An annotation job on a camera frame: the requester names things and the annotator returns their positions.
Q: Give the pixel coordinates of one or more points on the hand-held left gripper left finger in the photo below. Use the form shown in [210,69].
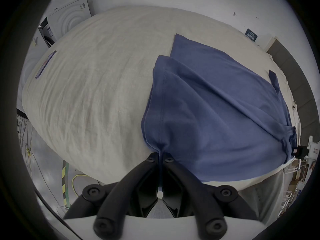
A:
[130,184]

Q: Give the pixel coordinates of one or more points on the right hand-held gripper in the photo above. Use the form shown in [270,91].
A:
[303,151]

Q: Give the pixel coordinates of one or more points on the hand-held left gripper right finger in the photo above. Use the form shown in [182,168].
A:
[187,184]

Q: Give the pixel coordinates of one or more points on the dark blue shirt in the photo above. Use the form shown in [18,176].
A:
[212,124]

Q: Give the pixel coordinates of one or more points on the person's legs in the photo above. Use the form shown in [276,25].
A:
[267,196]

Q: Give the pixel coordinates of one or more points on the brown door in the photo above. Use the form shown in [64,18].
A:
[297,79]

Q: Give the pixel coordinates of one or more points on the bed with beige sheet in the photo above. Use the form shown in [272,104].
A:
[100,89]

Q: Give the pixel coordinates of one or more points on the white washing machine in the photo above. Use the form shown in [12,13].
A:
[71,19]
[37,49]

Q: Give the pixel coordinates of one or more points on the dark wall sign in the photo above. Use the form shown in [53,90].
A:
[252,35]

